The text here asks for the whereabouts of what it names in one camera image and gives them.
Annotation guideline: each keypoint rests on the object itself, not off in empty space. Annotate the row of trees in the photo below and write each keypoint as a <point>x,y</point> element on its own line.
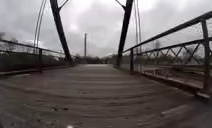
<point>90,60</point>

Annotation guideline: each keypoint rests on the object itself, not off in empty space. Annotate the tall pole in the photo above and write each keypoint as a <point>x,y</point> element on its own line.
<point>85,45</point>

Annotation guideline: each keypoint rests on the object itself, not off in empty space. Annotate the wooden plank bridge deck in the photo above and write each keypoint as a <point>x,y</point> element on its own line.
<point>94,93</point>

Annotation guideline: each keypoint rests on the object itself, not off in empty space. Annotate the dark metal railing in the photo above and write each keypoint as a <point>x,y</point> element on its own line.
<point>40,60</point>
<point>205,50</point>

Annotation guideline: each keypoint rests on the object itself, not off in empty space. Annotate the robot's own part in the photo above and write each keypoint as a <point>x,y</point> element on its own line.
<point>70,126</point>

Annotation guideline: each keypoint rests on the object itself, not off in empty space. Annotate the steel truss bridge frame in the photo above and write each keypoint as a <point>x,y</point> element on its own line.
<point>59,26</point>

